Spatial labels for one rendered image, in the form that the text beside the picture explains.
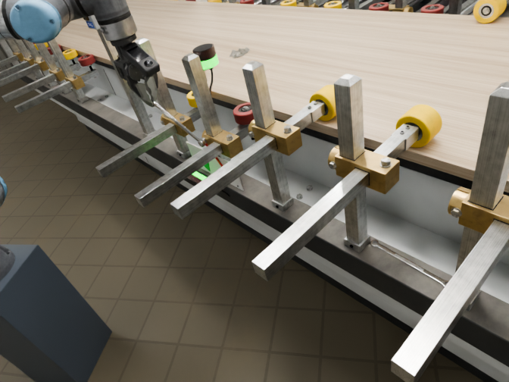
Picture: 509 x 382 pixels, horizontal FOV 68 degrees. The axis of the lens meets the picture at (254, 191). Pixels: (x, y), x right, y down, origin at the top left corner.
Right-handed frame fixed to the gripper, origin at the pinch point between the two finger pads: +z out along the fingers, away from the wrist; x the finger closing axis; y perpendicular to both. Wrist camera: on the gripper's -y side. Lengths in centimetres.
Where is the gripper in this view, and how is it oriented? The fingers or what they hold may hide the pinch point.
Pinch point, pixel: (153, 103)
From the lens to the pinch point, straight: 122.6
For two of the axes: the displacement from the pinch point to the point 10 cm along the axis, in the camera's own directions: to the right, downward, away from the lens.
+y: -6.8, -3.6, 6.4
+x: -7.1, 5.6, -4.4
